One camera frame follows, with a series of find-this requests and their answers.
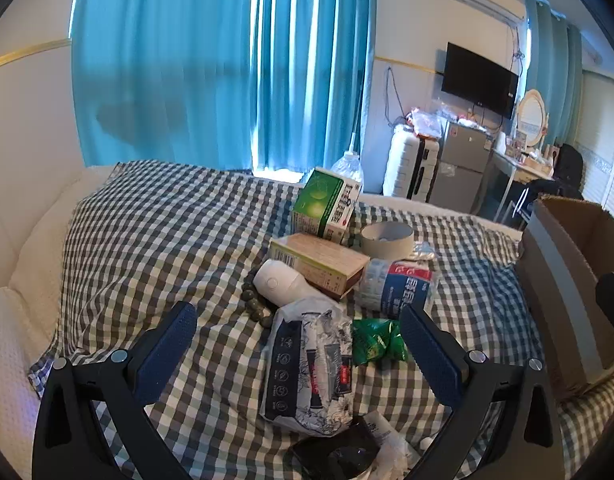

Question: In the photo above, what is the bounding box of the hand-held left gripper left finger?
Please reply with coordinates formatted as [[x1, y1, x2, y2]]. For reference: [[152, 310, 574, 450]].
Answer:
[[33, 301, 198, 480]]

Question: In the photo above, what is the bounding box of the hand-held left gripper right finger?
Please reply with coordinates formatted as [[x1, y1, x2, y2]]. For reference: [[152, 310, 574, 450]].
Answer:
[[399, 304, 568, 480]]

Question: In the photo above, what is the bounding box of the green snack packet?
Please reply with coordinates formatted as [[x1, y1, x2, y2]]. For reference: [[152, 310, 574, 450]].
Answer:
[[351, 317, 410, 366]]

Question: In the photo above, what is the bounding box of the brown cardboard box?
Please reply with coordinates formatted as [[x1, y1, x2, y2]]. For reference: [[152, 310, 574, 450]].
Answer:
[[517, 195, 614, 401]]

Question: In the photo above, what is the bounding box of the blue and white tissue pack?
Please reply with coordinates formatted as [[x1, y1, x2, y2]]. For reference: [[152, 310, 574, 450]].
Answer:
[[354, 241, 440, 320]]

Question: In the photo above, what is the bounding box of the green bead bracelet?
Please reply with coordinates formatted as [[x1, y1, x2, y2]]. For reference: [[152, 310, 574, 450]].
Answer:
[[241, 280, 275, 331]]

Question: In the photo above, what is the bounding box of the clear plastic wrapper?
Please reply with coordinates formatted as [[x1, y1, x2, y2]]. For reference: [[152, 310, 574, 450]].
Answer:
[[354, 410, 422, 480]]

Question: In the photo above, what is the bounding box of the grey tape roll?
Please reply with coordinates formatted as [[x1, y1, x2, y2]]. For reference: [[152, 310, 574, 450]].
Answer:
[[359, 221, 415, 261]]

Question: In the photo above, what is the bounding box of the black and white tissue pack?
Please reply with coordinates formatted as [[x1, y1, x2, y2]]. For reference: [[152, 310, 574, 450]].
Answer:
[[258, 296, 356, 436]]

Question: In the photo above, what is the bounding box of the white round bottle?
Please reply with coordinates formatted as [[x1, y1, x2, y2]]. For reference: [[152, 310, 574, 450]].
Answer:
[[253, 258, 328, 308]]

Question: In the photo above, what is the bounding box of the black plastic packet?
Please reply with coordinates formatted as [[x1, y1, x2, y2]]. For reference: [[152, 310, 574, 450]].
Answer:
[[292, 415, 382, 480]]

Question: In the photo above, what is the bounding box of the tan cardboard carton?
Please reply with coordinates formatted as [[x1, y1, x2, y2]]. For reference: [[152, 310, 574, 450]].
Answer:
[[268, 232, 371, 302]]

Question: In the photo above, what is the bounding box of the green and white carton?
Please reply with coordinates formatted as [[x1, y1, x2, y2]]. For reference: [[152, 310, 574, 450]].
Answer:
[[290, 167, 364, 246]]

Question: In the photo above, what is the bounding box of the checkered blanket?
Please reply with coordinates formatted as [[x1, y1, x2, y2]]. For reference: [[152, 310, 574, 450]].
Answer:
[[27, 160, 614, 480]]

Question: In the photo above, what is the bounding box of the black chair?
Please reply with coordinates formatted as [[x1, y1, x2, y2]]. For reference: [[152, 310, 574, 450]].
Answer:
[[512, 177, 582, 231]]

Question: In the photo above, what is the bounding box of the black backpack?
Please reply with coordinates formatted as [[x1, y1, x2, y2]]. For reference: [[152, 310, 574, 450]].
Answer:
[[554, 144, 585, 193]]

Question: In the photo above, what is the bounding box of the white dressing desk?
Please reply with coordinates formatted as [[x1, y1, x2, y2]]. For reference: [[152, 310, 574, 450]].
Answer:
[[482, 147, 555, 226]]

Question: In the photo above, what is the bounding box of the white suitcase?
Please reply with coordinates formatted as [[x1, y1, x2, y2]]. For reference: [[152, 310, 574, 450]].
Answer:
[[383, 125, 440, 201]]

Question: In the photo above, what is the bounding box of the oval cream mirror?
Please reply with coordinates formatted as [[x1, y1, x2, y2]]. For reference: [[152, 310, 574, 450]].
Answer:
[[516, 89, 548, 148]]

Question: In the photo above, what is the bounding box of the silver mini fridge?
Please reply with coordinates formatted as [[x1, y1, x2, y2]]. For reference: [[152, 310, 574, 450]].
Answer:
[[429, 121, 492, 213]]

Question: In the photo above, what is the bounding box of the clear water bottle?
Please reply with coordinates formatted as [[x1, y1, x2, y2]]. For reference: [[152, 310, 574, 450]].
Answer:
[[332, 150, 364, 186]]

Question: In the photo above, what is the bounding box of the narrow blue curtain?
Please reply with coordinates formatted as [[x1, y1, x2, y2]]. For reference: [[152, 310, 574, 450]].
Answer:
[[524, 0, 585, 148]]

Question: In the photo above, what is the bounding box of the pile of plastic bags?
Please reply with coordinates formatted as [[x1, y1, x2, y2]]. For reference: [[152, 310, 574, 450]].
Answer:
[[407, 107, 458, 138]]

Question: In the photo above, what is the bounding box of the wide blue curtain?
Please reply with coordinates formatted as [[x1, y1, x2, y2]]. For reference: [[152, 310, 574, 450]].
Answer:
[[69, 0, 378, 183]]

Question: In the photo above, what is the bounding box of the black wall television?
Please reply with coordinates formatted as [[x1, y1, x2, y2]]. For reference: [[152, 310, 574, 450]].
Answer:
[[441, 42, 520, 120]]

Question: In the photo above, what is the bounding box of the blue wall cable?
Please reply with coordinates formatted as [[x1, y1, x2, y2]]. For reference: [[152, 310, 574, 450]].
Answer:
[[384, 66, 408, 126]]

